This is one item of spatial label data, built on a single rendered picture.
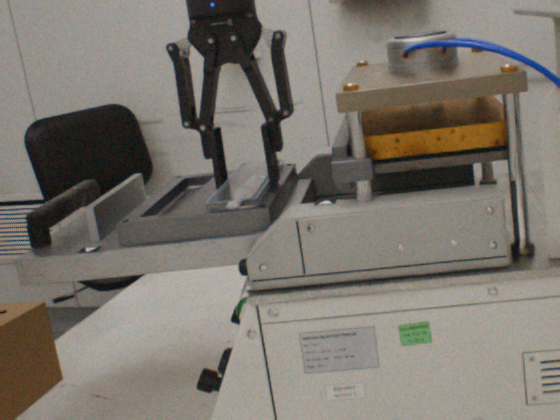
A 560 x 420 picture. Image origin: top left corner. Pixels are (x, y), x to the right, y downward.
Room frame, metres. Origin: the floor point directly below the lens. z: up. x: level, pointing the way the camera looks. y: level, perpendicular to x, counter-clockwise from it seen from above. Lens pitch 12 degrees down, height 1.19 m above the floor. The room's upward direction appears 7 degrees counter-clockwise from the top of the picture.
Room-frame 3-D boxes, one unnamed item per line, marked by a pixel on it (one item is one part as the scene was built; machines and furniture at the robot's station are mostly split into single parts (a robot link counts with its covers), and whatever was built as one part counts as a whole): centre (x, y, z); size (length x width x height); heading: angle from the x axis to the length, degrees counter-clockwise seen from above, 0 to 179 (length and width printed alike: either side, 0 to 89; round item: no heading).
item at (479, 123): (0.76, -0.08, 1.07); 0.22 x 0.17 x 0.10; 176
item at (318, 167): (0.91, -0.02, 0.96); 0.25 x 0.05 x 0.07; 86
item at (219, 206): (0.79, 0.14, 0.99); 0.18 x 0.06 x 0.02; 176
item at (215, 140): (0.79, 0.17, 1.03); 0.03 x 0.01 x 0.07; 176
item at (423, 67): (0.75, -0.11, 1.08); 0.31 x 0.24 x 0.13; 176
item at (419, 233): (0.64, 0.00, 0.96); 0.26 x 0.05 x 0.07; 86
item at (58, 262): (0.79, 0.22, 0.97); 0.30 x 0.22 x 0.08; 86
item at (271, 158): (0.78, 0.10, 1.03); 0.03 x 0.01 x 0.07; 176
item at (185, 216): (0.79, 0.18, 0.98); 0.20 x 0.17 x 0.03; 176
